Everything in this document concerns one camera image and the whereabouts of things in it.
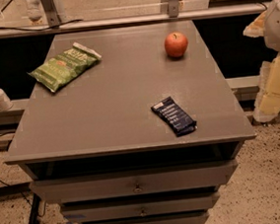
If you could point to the red apple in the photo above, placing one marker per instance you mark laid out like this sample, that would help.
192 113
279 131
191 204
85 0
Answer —
175 44

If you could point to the top grey drawer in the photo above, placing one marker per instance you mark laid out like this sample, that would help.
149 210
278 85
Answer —
134 182

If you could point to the dark blue rxbar wrapper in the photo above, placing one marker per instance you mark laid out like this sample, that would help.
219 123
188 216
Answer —
174 116

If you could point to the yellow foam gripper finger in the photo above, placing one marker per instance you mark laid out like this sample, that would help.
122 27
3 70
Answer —
267 101

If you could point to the middle grey drawer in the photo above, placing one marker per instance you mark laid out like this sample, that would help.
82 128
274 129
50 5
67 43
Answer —
140 207

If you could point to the black metal stand leg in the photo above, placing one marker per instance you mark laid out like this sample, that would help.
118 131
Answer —
34 210

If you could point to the grey drawer cabinet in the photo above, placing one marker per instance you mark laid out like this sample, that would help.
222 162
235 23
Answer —
102 122

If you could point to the grey metal window frame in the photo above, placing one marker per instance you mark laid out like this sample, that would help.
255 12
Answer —
38 17

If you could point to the green jalapeno chip bag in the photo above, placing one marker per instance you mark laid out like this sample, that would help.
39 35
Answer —
61 69

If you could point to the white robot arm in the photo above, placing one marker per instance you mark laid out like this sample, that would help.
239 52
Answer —
267 25

